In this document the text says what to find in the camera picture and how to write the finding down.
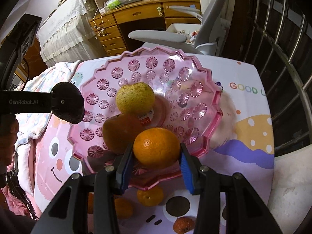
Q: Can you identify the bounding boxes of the small orange mandarin front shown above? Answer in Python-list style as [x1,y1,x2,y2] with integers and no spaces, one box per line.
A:
[133,127,180,170]

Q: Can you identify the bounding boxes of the wrinkled red passion fruit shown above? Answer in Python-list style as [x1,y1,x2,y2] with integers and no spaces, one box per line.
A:
[172,217,195,234]

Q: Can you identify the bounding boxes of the yellow pear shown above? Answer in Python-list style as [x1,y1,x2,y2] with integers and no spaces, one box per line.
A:
[115,82,155,116]

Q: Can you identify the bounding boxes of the small yellow-orange mandarin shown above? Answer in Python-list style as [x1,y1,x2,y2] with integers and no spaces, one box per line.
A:
[88,193,94,214]

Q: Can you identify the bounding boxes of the dark avocado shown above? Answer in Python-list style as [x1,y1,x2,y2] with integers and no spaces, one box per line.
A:
[51,82,85,124]

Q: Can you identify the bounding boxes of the red apple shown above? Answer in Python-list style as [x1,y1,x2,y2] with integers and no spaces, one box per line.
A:
[146,95,167,128]

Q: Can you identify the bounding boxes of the person's left hand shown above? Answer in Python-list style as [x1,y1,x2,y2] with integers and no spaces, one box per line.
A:
[1,114,19,167]

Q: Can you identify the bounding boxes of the floral fleece blanket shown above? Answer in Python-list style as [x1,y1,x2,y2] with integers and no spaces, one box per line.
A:
[15,60,82,148]

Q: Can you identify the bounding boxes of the white lace covered cabinet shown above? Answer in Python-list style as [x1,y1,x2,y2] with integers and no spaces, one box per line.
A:
[36,0,106,67]

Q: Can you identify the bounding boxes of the cartoon printed tablecloth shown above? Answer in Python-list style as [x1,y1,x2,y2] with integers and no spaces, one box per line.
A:
[33,53,276,234]

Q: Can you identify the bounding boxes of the pink plastic fruit bowl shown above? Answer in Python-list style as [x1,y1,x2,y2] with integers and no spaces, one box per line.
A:
[66,45,224,191]

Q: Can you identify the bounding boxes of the wooden desk with drawers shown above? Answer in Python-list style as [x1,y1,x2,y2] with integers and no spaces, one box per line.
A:
[89,0,200,56]

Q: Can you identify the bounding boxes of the white curtain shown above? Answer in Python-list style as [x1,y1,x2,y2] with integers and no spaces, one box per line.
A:
[268,145,311,233]

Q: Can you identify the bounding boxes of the grey office chair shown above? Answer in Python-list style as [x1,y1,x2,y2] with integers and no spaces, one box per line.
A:
[128,0,226,56]

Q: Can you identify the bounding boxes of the white tray on chair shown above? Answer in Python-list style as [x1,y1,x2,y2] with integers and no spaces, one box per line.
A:
[166,23,201,44]

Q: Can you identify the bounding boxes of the metal window bars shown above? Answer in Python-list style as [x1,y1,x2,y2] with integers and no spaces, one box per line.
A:
[221,0,311,156]

